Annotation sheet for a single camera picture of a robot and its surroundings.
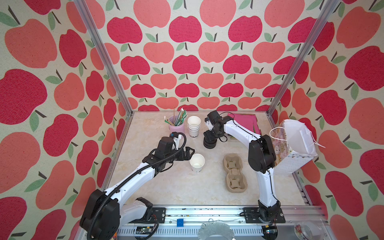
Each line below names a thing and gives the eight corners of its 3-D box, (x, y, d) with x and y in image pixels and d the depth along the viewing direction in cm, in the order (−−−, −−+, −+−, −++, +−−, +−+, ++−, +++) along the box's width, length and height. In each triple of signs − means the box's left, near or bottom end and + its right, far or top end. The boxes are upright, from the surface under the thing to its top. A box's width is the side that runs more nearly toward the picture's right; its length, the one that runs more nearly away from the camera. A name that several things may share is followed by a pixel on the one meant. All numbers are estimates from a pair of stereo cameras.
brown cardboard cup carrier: (226, 194, 82) (228, 190, 77) (221, 159, 96) (222, 153, 91) (246, 194, 82) (249, 190, 77) (238, 159, 96) (241, 153, 91)
